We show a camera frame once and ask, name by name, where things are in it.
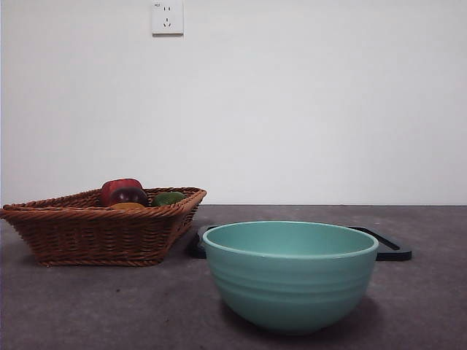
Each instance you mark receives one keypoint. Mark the yellow-brown kiwi fruit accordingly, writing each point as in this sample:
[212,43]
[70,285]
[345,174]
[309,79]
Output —
[127,206]

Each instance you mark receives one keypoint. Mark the teal ribbed bowl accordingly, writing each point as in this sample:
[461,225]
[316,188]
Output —
[292,291]

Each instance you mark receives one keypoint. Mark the green mango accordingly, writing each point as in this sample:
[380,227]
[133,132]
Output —
[168,197]

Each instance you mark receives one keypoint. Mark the dark purple plum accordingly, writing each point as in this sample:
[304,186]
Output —
[129,195]

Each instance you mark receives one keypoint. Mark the red apple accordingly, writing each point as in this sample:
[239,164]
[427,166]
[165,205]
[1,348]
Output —
[116,184]

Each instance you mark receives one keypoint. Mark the brown wicker basket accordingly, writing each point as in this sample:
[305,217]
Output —
[95,237]

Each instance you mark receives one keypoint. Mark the dark rectangular tray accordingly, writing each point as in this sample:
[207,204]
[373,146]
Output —
[396,251]

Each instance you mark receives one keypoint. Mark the white wall socket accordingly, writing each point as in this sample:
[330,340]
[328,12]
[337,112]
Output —
[167,18]

